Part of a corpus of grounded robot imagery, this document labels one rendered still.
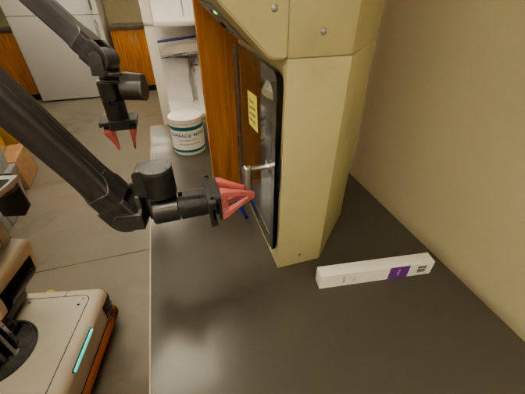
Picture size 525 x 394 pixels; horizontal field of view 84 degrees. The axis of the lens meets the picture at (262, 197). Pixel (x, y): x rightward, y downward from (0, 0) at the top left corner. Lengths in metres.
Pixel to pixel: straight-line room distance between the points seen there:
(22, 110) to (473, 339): 0.87
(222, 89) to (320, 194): 0.41
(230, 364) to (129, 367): 1.18
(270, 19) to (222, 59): 0.39
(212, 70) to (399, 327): 0.74
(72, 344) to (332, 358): 1.20
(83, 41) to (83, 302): 1.18
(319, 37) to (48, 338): 1.54
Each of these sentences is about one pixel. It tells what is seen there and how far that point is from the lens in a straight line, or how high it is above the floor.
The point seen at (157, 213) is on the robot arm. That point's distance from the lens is 0.59.
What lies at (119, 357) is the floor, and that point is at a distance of 1.80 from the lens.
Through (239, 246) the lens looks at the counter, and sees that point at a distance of 0.78.
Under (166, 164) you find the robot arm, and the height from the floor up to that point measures 1.24.
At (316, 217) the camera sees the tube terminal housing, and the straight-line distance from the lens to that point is 0.66.
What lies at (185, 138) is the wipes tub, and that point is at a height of 1.02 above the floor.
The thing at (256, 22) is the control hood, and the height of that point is 1.46.
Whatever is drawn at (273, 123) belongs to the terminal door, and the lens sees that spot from 0.52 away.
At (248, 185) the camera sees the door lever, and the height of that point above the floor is 1.17.
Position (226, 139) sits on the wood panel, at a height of 1.12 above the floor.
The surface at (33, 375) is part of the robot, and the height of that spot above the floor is 0.28.
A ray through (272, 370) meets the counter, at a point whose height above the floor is 0.94.
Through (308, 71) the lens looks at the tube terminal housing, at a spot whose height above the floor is 1.39.
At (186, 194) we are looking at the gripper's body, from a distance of 0.59.
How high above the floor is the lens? 1.50
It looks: 36 degrees down
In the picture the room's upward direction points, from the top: straight up
